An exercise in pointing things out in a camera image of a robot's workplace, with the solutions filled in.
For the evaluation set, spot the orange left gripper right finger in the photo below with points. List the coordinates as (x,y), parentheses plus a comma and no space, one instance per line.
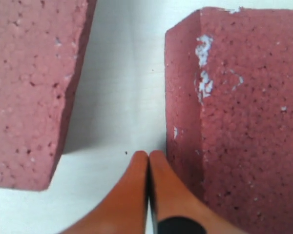
(175,209)

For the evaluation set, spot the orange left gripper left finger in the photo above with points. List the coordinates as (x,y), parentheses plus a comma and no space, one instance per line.
(124,209)

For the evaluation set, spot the red brick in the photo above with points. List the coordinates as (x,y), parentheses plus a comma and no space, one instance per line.
(42,49)
(229,113)

